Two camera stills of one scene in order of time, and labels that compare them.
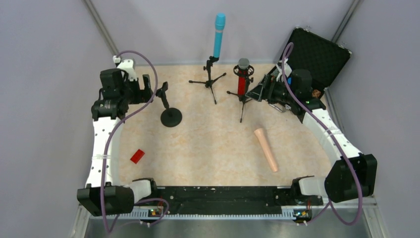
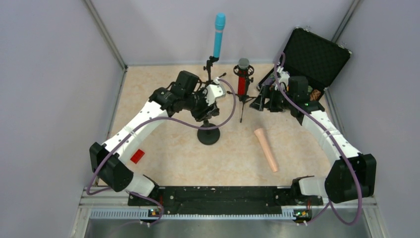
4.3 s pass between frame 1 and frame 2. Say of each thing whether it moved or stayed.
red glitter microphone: stayed
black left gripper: moved
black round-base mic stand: moved
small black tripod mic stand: stayed
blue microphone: stayed
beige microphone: stayed
